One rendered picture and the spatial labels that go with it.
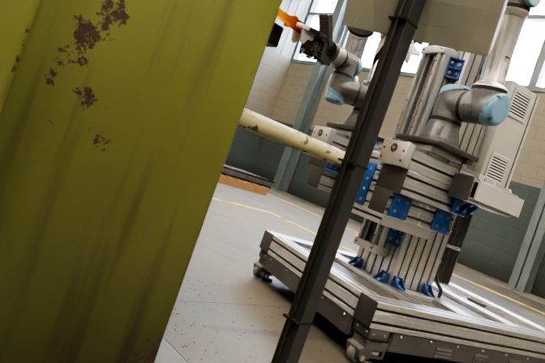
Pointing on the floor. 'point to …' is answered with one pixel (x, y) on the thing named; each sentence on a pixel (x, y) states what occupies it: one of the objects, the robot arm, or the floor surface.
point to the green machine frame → (122, 143)
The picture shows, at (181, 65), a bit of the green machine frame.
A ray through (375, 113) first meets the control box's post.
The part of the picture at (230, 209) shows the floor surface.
